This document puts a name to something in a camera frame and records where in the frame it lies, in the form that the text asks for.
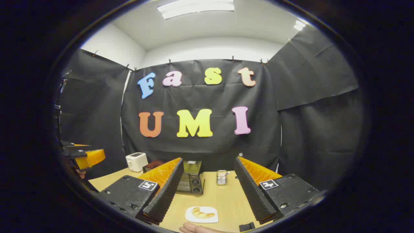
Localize white square plate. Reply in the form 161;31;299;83
185;206;219;224

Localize golden croissant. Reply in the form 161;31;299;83
191;207;215;219

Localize black electric oven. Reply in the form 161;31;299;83
142;160;205;195

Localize white toaster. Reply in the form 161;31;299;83
125;152;149;172

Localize metal wire utensil holder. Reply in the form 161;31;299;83
216;170;229;186

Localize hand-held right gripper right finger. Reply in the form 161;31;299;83
234;156;321;225

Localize large ceiling light panel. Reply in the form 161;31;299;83
157;0;235;20

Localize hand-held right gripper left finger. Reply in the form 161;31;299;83
99;158;185;226

